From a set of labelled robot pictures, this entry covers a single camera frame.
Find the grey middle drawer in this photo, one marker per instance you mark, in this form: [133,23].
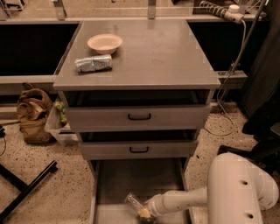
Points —
[173,143]

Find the brown paper bag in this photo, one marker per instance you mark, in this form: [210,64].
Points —
[33,108]

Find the clear plastic water bottle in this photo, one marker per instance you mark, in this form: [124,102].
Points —
[133,201]

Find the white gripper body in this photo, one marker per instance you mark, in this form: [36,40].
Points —
[154,206]

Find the white corrugated hose fixture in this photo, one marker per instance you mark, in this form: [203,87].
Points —
[230,13]

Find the grey top drawer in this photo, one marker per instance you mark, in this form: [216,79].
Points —
[127,110]

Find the beige paper bowl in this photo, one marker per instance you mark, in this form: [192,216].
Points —
[105,43]

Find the grey bottom drawer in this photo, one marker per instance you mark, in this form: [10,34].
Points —
[115,179]

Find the clear plastic bin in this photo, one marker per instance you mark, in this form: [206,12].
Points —
[58,126]

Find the grey drawer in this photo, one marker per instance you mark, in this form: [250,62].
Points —
[115,179]
[127,110]
[173,143]

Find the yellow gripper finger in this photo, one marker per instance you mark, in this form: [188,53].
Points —
[144,212]

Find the black office chair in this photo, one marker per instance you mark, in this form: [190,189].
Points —
[264,126]

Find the black stand legs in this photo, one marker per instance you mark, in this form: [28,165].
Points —
[24,188]

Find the grey drawer cabinet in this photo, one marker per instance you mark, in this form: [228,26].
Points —
[155,55]

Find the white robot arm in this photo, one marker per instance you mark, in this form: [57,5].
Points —
[236,193]

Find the silver foil snack bag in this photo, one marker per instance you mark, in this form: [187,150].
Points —
[94,63]

